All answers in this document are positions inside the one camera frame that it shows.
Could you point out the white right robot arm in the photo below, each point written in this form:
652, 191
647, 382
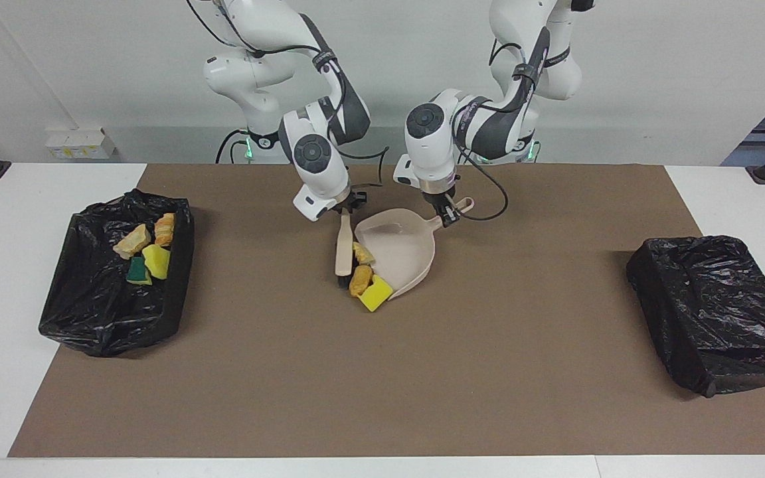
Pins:
319, 172

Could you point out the notched yellow sponge piece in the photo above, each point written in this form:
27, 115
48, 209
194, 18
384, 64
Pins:
376, 295

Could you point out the black bag lined bin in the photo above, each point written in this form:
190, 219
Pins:
714, 312
103, 318

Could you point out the brown nugget shaped trash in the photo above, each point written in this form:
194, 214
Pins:
360, 281

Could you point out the brown table mat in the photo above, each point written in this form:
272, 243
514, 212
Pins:
356, 398

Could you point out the white power strip box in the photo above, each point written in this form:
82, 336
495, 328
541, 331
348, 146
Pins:
80, 145

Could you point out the green and yellow sponge piece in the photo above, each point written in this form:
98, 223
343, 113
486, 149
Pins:
137, 272

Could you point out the beige plastic dustpan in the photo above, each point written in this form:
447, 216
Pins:
402, 252

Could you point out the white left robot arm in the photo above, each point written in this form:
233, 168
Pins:
429, 153

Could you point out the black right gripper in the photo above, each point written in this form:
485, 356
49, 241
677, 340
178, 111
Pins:
352, 200

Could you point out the pale trash piece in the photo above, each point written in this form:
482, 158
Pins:
363, 254
132, 241
165, 230

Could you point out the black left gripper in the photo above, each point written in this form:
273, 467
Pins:
437, 198

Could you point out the plain yellow sponge piece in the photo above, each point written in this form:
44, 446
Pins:
157, 261

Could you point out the beige hand brush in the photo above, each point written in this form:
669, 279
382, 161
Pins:
343, 252

